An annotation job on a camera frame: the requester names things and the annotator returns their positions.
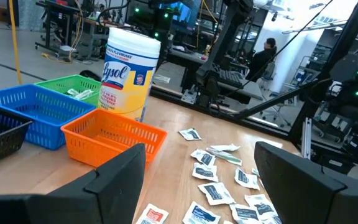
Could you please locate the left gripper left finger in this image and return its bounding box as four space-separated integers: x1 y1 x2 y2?
47 143 147 224

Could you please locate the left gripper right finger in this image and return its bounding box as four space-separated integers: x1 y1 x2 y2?
254 141 347 224

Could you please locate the grey white antiseptic towelette packet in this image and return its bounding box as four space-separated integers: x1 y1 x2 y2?
190 149 216 167
178 128 203 141
234 167 260 190
197 182 236 206
262 214 284 224
244 194 276 218
229 203 262 224
192 162 219 183

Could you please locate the Lysol wipes canister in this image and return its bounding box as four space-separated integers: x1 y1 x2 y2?
97 27 162 123

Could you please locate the red white ointment packet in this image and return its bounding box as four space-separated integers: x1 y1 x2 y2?
135 203 170 224

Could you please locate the orange plastic basket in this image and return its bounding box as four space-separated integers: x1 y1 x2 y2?
60 108 168 169

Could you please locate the blue white alcohol pad packet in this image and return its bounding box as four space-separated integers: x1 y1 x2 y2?
181 201 221 224

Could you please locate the grey desk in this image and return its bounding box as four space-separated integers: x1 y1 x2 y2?
166 46 264 105

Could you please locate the blue plastic basket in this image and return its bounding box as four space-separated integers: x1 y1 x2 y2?
0 83 96 151

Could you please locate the office chair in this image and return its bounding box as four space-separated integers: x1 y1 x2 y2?
258 62 295 129

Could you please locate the silver mounting plate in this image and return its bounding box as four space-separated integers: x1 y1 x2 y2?
180 88 198 105

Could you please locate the green plastic basket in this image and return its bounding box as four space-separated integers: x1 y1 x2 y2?
34 74 103 108

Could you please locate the black keyboard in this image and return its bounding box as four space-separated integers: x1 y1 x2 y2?
218 68 246 90

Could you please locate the person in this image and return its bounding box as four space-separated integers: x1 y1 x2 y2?
245 37 278 83

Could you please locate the black device with green lights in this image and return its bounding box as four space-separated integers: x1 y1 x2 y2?
126 0 175 65

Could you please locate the black workbench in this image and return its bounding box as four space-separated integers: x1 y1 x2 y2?
34 0 130 62

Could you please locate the silver aluminium extrusion post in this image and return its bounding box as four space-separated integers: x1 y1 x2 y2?
301 117 313 159

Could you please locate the yellow hanging cable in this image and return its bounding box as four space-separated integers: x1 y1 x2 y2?
7 0 23 85

